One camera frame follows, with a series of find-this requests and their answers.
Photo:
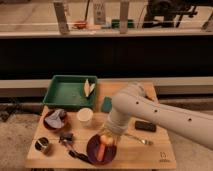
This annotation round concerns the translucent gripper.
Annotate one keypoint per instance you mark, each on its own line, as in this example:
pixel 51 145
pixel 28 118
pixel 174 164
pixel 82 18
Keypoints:
pixel 105 131

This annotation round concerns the red yellow apple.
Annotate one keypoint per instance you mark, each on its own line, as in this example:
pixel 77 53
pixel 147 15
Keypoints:
pixel 106 140

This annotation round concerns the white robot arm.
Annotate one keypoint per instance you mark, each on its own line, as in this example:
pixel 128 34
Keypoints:
pixel 130 101

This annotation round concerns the white paper cup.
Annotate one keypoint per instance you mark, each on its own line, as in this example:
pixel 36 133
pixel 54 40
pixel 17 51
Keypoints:
pixel 85 116

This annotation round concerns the small metal cup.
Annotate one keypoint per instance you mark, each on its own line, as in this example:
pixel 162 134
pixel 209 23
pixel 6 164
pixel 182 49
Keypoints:
pixel 42 144

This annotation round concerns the green sponge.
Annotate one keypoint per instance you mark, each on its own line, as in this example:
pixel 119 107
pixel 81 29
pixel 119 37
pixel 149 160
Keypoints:
pixel 106 105

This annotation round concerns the black rectangular remote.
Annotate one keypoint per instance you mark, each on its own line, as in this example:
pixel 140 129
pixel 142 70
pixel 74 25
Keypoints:
pixel 145 126

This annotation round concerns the orange carrot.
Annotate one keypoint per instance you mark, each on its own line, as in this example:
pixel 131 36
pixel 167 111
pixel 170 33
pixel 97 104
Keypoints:
pixel 101 152

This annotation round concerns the dark red plate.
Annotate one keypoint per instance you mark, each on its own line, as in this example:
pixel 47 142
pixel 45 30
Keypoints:
pixel 92 150

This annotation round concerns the dark brown dried bunch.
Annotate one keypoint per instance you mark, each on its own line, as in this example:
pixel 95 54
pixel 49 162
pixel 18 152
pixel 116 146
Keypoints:
pixel 149 97

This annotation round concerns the yellow white item in tray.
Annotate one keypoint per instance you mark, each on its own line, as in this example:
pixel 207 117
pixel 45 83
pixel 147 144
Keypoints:
pixel 88 88

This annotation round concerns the black binder clip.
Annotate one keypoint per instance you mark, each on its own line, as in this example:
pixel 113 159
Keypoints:
pixel 66 137

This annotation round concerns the wooden table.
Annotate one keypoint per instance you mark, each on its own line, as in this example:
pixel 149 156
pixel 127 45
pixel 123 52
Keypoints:
pixel 131 154

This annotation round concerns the dark red bowl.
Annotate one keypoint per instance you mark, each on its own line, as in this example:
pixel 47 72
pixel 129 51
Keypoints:
pixel 65 120

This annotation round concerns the crumpled grey cloth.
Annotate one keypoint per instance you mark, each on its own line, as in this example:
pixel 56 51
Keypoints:
pixel 55 119

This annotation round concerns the green plastic tray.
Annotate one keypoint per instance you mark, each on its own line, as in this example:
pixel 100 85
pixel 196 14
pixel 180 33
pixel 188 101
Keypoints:
pixel 67 91

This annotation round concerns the green box on shelf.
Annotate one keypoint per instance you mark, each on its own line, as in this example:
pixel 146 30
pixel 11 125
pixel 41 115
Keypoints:
pixel 116 23

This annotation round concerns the red object on shelf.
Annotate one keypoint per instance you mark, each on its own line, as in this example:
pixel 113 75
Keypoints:
pixel 80 24

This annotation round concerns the black machine on shelf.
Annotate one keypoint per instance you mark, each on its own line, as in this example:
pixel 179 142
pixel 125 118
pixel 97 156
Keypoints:
pixel 168 13

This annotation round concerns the black handled tool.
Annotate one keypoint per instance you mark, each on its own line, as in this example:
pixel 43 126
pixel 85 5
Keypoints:
pixel 73 153

